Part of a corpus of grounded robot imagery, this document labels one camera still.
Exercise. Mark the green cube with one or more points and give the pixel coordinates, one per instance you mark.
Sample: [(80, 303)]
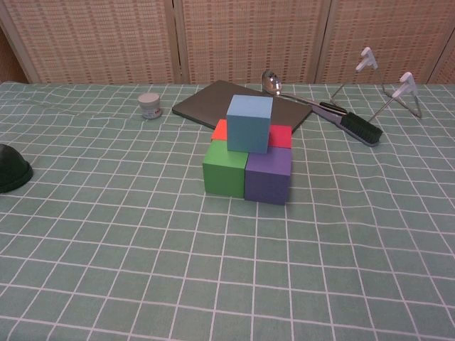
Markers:
[(224, 174)]

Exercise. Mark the purple cube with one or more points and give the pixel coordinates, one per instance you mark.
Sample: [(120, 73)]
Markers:
[(266, 177)]

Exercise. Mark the orange cube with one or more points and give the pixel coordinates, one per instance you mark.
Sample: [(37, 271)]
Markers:
[(219, 131)]

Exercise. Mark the light blue cube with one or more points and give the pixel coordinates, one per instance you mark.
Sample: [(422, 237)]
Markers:
[(249, 124)]

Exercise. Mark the red cube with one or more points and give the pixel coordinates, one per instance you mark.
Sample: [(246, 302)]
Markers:
[(281, 136)]

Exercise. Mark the grey closed laptop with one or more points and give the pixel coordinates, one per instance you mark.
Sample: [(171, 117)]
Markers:
[(206, 101)]

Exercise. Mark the metal soup ladle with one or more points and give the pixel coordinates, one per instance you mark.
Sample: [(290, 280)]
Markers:
[(272, 83)]

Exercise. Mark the small white jar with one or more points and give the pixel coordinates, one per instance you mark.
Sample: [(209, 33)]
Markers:
[(149, 104)]

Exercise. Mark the grey brush black bristles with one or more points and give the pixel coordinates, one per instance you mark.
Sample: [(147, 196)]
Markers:
[(360, 129)]

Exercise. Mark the bamboo folding screen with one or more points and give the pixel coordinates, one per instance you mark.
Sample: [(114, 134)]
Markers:
[(106, 35)]

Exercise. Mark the black dome-shaped object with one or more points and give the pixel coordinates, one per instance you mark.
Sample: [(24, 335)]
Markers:
[(12, 170)]

